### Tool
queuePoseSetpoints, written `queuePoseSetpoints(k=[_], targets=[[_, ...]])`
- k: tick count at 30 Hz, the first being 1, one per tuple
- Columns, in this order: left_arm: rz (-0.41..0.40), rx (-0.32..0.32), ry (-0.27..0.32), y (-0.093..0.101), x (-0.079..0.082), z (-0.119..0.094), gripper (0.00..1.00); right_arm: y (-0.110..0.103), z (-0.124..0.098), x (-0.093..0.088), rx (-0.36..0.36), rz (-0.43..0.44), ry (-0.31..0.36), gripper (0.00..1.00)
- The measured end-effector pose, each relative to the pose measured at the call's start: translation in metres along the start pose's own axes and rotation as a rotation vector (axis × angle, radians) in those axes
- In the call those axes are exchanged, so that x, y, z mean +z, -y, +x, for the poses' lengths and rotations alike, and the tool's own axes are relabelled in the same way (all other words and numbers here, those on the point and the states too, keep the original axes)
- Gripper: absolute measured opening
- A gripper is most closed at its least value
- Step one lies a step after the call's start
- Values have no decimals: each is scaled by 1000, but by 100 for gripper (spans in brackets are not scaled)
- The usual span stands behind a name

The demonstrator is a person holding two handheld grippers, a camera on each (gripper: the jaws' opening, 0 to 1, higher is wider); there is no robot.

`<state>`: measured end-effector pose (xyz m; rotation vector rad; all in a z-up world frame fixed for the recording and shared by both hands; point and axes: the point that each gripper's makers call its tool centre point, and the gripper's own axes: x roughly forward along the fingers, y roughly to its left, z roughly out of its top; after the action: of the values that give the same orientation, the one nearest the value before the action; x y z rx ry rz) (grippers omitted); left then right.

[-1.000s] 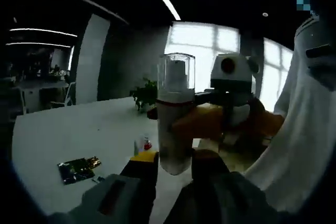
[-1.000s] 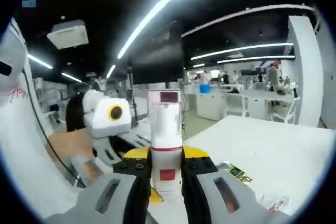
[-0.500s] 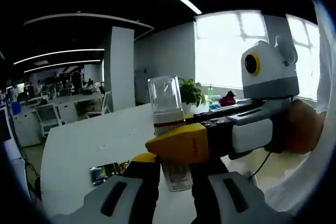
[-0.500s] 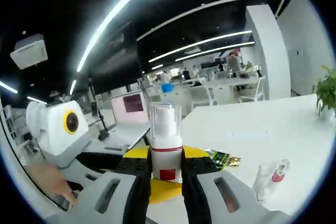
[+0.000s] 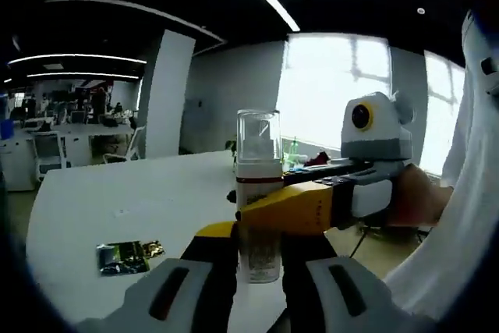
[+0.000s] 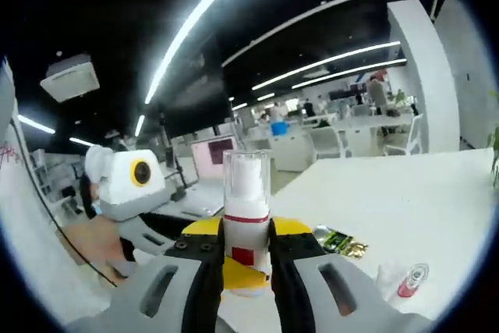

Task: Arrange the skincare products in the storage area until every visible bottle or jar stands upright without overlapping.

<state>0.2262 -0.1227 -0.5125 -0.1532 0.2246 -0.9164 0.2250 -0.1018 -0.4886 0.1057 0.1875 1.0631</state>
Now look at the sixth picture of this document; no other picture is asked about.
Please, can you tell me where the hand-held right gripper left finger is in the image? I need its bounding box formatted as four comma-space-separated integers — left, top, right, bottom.
110, 218, 226, 333

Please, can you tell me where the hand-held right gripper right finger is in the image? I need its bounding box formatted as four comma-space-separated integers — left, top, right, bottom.
267, 215, 395, 333

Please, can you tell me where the green black skincare sachet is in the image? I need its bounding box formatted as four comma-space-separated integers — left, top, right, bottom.
313, 225, 354, 255

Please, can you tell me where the white skincare bottle red label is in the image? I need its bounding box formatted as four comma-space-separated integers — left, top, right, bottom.
221, 149, 273, 298

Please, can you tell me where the white skincare bottle red collar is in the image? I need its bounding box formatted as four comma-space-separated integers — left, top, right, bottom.
396, 262, 430, 299

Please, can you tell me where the dark device on pole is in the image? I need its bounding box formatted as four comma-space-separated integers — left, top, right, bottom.
157, 102, 189, 202

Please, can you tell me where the white laptop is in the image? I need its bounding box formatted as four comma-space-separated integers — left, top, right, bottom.
171, 134, 239, 220

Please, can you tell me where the person's white shirt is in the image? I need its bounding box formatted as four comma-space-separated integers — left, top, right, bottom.
0, 58, 118, 310

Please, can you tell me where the white office chair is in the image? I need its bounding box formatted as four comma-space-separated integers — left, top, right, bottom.
384, 113, 425, 157
310, 128, 352, 159

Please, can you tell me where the blue bin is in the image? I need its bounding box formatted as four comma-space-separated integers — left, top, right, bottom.
270, 121, 290, 138

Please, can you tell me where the large black screen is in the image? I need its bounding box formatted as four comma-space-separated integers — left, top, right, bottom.
154, 32, 232, 136

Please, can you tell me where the white ceiling air conditioner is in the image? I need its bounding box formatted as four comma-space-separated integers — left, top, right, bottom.
40, 53, 101, 103

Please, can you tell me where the bright ceiling light strip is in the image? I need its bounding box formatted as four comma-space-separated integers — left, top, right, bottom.
143, 0, 259, 107

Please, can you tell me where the green potted plant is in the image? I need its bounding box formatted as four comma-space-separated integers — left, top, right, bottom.
487, 90, 499, 188

